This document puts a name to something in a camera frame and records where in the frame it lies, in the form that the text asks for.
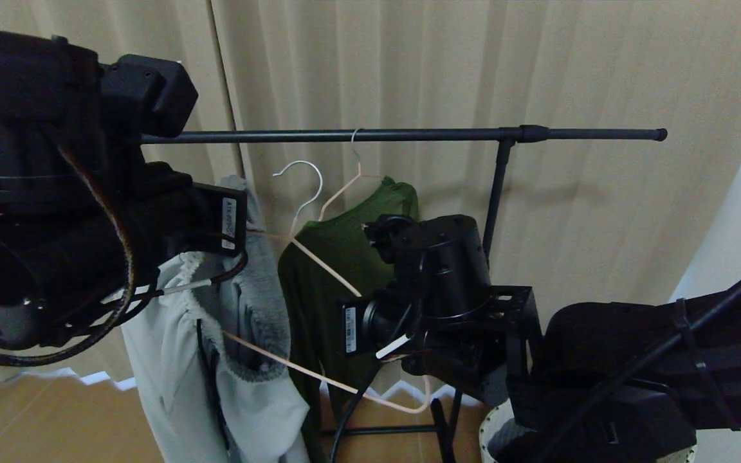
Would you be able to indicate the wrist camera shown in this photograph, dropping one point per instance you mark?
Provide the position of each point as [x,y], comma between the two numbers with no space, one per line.
[152,90]
[390,231]

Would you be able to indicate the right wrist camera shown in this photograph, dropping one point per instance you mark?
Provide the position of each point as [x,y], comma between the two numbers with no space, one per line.
[390,231]

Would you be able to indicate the pink clothes hanger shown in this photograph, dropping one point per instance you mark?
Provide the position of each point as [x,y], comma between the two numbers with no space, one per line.
[345,190]
[319,263]

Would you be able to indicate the white garment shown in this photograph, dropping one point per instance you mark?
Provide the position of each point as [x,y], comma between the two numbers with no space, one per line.
[171,373]

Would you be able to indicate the black clothes rack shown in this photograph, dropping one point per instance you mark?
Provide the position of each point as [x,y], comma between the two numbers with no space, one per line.
[409,135]

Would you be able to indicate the green printed t-shirt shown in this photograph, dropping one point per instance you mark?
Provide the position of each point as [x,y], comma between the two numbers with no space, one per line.
[332,257]

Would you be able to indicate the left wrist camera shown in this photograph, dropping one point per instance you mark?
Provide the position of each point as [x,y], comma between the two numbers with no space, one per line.
[152,90]

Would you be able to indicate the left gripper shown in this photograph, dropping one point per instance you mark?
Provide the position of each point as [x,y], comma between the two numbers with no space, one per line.
[74,270]

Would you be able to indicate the white laundry basket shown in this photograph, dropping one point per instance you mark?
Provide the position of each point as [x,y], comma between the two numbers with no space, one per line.
[489,431]

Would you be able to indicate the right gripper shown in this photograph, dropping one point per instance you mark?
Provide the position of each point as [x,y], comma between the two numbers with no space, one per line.
[396,321]

